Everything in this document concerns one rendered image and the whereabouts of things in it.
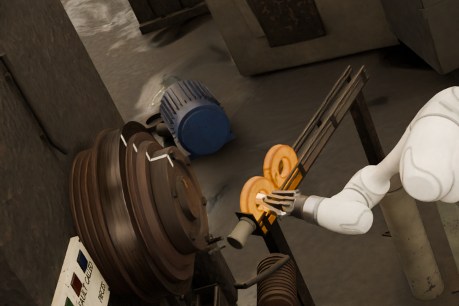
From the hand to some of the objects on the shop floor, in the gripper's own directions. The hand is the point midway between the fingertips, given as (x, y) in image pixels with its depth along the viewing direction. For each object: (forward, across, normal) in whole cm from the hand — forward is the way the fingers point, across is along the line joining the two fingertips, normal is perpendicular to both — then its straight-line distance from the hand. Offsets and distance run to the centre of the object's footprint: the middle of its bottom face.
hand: (257, 197), depth 282 cm
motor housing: (-14, -15, -70) cm, 73 cm away
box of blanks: (+14, +224, -73) cm, 236 cm away
